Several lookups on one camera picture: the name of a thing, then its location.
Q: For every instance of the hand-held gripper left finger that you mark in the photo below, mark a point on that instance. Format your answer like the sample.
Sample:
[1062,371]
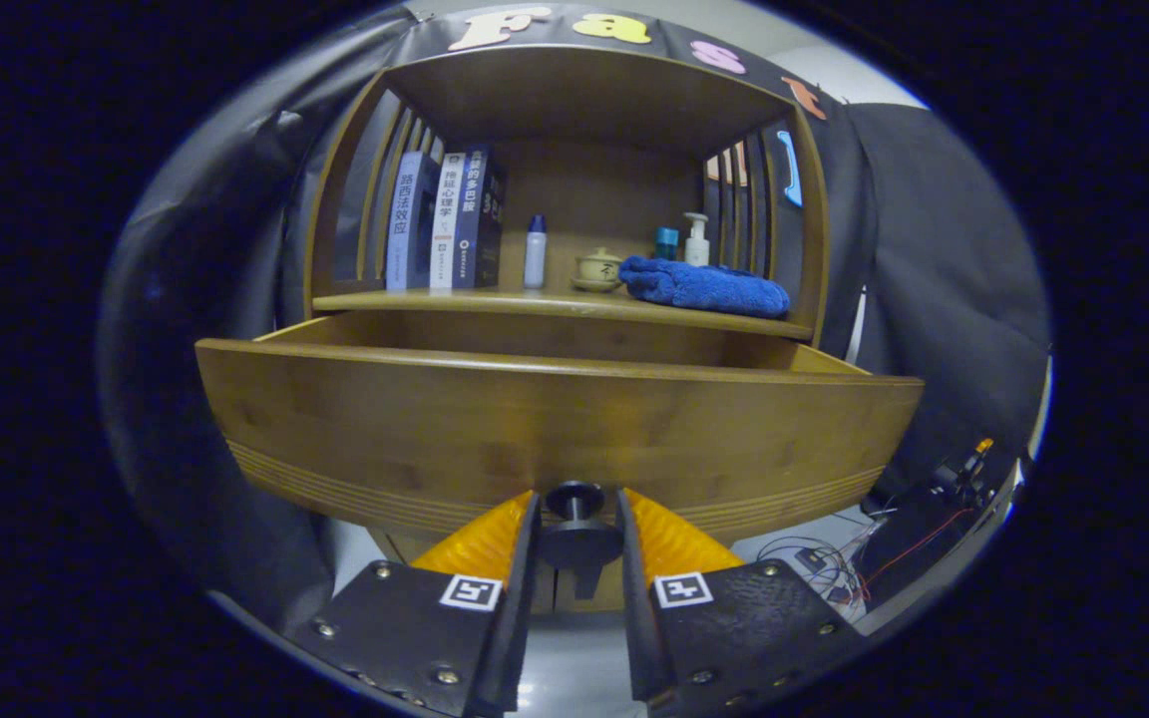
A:
[517,618]

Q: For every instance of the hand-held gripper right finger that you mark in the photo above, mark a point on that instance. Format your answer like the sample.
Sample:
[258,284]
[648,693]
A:
[634,618]

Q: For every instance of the black round drawer knob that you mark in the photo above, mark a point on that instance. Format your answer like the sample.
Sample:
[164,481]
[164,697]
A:
[579,543]

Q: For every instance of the wooden drawer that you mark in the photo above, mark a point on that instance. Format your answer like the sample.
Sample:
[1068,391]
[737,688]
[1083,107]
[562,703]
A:
[435,429]

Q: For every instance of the wooden countertop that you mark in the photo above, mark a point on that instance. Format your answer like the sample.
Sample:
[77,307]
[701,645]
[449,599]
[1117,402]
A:
[535,301]

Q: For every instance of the wooden cabinet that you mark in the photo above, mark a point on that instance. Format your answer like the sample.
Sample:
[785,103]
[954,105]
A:
[584,100]

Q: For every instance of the black equipment with orange clip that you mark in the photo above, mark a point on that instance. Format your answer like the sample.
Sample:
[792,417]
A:
[919,538]

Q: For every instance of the blue folded towel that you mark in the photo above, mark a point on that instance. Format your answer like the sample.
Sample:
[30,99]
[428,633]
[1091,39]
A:
[704,289]

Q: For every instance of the beige lidded teacup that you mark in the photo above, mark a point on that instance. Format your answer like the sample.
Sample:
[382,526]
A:
[597,269]

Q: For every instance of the white bottle with blue cap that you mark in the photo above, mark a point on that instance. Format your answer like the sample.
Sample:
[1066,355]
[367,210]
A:
[535,259]

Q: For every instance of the teal bottle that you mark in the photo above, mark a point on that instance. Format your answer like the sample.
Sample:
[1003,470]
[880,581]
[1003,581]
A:
[667,244]

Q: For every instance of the white pump bottle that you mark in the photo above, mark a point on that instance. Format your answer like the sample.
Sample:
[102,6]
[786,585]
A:
[697,247]

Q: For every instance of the dark blue book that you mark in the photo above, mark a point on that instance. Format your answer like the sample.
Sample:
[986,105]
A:
[483,229]

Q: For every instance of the white spine book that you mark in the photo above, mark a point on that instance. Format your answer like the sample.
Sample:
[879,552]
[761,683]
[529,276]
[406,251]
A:
[443,224]

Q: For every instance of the light blue book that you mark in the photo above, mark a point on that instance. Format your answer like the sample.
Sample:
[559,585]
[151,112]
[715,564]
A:
[403,229]

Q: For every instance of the black backdrop cloth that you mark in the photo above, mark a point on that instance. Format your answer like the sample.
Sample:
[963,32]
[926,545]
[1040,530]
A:
[934,249]

